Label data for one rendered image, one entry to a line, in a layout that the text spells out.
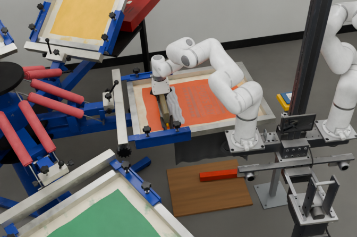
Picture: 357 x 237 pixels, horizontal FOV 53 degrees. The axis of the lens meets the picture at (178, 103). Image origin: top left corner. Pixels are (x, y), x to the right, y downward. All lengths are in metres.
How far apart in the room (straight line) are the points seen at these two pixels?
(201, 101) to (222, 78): 0.75
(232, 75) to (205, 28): 2.81
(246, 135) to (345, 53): 0.52
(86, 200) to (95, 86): 2.41
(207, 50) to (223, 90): 0.23
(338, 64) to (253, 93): 0.37
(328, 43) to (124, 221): 1.13
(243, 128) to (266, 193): 1.40
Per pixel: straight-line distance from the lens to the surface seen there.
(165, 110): 1.98
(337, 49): 1.59
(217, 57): 1.54
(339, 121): 1.77
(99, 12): 2.61
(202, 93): 2.25
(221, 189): 2.91
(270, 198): 2.92
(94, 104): 2.13
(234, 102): 1.44
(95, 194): 1.79
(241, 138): 1.65
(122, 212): 1.71
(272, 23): 4.55
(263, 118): 2.05
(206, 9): 4.17
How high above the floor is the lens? 2.35
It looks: 40 degrees down
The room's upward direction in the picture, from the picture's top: 3 degrees counter-clockwise
